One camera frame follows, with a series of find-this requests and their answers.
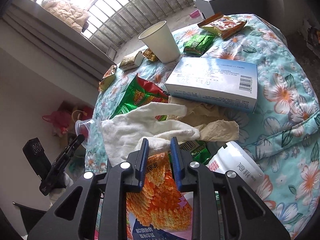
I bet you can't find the white cloth glove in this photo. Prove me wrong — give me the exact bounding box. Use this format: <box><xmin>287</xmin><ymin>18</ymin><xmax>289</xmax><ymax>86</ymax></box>
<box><xmin>101</xmin><ymin>102</ymin><xmax>200</xmax><ymax>166</ymax></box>

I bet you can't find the clear plastic bowl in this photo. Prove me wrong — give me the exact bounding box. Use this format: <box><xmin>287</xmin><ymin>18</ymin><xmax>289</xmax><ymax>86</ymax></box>
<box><xmin>75</xmin><ymin>119</ymin><xmax>103</xmax><ymax>150</ymax></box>

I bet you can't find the white resealable pouch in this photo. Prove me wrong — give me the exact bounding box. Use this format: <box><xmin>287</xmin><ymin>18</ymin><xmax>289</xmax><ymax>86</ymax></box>
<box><xmin>206</xmin><ymin>141</ymin><xmax>265</xmax><ymax>190</ymax></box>

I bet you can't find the orange chips bag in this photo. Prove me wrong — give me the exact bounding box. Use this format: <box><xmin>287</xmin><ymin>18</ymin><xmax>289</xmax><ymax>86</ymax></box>
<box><xmin>126</xmin><ymin>153</ymin><xmax>193</xmax><ymax>239</ymax></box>

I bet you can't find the red gift bag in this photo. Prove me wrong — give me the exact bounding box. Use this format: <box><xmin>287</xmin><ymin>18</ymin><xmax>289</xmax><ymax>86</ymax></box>
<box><xmin>42</xmin><ymin>101</ymin><xmax>93</xmax><ymax>137</ymax></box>

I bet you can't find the crumpled beige tissue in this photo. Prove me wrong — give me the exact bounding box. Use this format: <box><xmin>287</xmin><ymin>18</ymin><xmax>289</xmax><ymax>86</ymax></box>
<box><xmin>167</xmin><ymin>96</ymin><xmax>240</xmax><ymax>142</ymax></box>

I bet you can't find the red green snack bag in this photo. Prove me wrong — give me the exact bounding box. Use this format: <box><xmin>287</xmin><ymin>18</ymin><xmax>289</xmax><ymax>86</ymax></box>
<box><xmin>110</xmin><ymin>75</ymin><xmax>169</xmax><ymax>119</ymax></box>

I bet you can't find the floral quilt covered table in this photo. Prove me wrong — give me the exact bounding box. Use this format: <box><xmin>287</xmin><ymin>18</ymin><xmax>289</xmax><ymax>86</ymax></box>
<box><xmin>84</xmin><ymin>13</ymin><xmax>320</xmax><ymax>240</ymax></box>

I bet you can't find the white blue carton box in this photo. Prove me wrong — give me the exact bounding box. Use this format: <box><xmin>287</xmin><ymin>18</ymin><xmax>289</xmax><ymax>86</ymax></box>
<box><xmin>164</xmin><ymin>57</ymin><xmax>258</xmax><ymax>113</ymax></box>

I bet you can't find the gold snack wrapper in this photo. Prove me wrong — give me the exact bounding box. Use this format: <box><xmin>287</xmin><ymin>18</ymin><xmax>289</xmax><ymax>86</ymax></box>
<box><xmin>119</xmin><ymin>51</ymin><xmax>144</xmax><ymax>72</ymax></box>

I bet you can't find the green snack wrapper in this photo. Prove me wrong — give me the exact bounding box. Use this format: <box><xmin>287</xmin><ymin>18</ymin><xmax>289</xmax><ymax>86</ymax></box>
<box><xmin>183</xmin><ymin>34</ymin><xmax>216</xmax><ymax>56</ymax></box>

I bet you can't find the white paper cup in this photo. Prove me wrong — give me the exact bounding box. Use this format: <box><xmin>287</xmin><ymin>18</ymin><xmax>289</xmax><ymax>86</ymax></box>
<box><xmin>138</xmin><ymin>21</ymin><xmax>180</xmax><ymax>63</ymax></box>

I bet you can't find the orange red snack bag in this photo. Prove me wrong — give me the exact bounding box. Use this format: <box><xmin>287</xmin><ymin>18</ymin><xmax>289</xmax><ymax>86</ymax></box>
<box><xmin>197</xmin><ymin>13</ymin><xmax>247</xmax><ymax>40</ymax></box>

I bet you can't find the metal balcony railing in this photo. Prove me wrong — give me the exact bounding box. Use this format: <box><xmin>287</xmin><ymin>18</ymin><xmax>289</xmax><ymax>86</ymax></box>
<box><xmin>82</xmin><ymin>0</ymin><xmax>193</xmax><ymax>51</ymax></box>

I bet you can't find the grey cabinet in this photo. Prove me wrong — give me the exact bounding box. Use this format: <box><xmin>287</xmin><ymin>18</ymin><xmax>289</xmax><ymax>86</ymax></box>
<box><xmin>193</xmin><ymin>0</ymin><xmax>268</xmax><ymax>20</ymax></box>

